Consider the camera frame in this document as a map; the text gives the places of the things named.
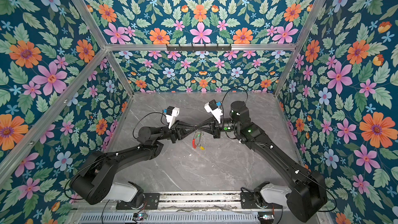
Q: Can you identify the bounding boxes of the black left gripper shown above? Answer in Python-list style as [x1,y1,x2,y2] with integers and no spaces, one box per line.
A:
[154,120,195,146]

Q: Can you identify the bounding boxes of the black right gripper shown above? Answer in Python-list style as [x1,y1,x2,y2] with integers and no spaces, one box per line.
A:
[197,117,241,141]

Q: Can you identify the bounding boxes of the silver keyring with red grip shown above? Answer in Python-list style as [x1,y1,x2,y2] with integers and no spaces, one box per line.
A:
[192,130,203,149]

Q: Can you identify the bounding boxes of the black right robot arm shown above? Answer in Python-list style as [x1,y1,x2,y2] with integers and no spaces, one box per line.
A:
[197,100,328,223]

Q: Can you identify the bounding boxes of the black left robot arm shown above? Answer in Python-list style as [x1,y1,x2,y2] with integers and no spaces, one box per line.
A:
[69,121,198,206]

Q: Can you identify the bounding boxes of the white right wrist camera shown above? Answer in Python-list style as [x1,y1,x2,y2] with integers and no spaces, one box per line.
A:
[204,100,223,123]

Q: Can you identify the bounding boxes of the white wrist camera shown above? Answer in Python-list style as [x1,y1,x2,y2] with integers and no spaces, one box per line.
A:
[163,106,180,129]
[204,100,223,123]

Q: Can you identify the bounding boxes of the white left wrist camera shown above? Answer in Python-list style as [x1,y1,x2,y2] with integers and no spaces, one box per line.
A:
[163,106,180,129]

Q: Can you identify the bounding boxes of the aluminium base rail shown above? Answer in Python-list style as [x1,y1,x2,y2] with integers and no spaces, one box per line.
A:
[69,190,327,212]

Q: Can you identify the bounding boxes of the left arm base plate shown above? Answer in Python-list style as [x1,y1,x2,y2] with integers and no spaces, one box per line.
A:
[116,193,160,210]

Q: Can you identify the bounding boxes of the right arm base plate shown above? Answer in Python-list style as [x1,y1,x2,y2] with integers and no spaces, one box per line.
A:
[240,191,283,210]

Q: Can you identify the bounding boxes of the white vented cable duct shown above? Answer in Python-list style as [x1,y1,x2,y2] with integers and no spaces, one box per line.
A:
[76,212,260,224]

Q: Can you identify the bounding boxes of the aluminium frame bars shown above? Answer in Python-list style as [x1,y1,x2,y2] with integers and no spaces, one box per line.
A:
[1,0,320,191]

